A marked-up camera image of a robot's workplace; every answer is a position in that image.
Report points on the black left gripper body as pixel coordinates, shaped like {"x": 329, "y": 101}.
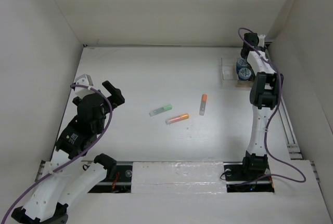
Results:
{"x": 101, "y": 126}

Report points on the blue tape roll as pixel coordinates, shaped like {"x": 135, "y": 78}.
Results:
{"x": 241, "y": 63}
{"x": 244, "y": 74}

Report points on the orange capped glue stick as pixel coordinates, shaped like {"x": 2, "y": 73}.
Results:
{"x": 203, "y": 104}

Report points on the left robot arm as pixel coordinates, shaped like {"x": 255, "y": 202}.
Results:
{"x": 53, "y": 198}

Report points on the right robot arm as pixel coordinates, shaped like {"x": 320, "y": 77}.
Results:
{"x": 264, "y": 97}

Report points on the three compartment desk organizer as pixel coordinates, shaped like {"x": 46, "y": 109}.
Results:
{"x": 229, "y": 74}

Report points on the green highlighter marker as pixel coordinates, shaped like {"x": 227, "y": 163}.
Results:
{"x": 160, "y": 110}

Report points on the orange yellow highlighter marker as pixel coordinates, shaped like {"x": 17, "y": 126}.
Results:
{"x": 176, "y": 119}

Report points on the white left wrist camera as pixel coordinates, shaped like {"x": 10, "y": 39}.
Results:
{"x": 81, "y": 86}

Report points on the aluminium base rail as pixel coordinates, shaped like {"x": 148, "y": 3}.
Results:
{"x": 176, "y": 177}

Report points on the aluminium side rail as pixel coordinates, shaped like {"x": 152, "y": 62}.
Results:
{"x": 281, "y": 140}

